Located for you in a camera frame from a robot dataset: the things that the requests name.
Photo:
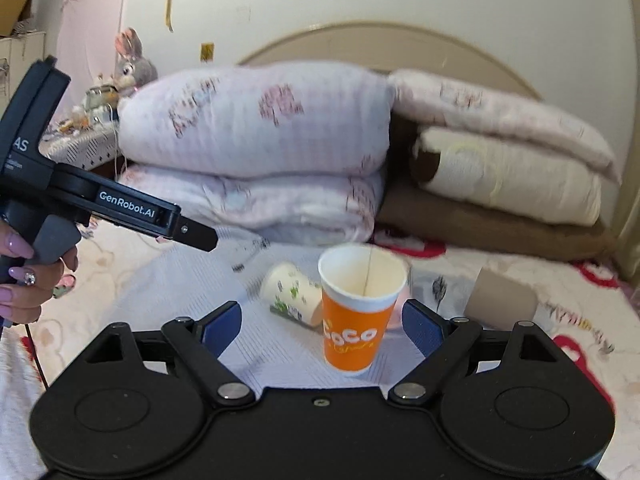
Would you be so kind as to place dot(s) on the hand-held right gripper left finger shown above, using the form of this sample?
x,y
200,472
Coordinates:
x,y
226,327

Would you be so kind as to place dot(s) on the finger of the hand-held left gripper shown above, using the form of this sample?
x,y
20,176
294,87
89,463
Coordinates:
x,y
197,235

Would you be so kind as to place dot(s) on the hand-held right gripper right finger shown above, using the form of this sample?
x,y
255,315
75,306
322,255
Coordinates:
x,y
419,326

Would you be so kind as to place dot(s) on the orange paper cup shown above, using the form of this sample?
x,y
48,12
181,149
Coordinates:
x,y
352,330

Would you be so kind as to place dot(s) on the white green-print paper cup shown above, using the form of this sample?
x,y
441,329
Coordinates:
x,y
292,295

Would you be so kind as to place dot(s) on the person's left hand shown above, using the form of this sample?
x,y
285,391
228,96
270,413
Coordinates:
x,y
40,285

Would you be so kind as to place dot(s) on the bedside table with dotted cloth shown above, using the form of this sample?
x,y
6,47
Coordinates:
x,y
75,147

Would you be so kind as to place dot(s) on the white ribbed cloth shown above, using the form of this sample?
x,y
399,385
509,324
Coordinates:
x,y
165,280

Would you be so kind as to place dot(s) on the small brown cardboard box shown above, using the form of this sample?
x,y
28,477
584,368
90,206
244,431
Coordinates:
x,y
502,300

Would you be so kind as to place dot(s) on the brown folded blanket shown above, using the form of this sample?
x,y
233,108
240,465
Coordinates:
x,y
475,232

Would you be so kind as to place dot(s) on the white cabinet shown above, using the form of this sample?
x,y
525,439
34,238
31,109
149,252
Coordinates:
x,y
22,65

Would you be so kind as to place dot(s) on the pink striped folded quilt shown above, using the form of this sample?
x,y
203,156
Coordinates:
x,y
255,125

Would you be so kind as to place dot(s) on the grey bunny plush toy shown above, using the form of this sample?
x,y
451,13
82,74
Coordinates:
x,y
131,67

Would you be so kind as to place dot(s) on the red printed bed sheet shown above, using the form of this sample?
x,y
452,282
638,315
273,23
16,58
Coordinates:
x,y
575,310

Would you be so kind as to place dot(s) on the pink curtain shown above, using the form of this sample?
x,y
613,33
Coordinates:
x,y
90,25

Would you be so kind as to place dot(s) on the cream pillow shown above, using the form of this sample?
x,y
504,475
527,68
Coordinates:
x,y
510,180

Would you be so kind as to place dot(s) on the large cardboard box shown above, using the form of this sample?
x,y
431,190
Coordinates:
x,y
12,10

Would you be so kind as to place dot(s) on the pink printed pillow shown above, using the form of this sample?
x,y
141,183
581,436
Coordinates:
x,y
500,110

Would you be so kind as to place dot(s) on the beige curved headboard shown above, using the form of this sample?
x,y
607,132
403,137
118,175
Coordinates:
x,y
350,42

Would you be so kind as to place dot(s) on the yellow wall sticker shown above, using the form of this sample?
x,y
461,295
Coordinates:
x,y
207,52

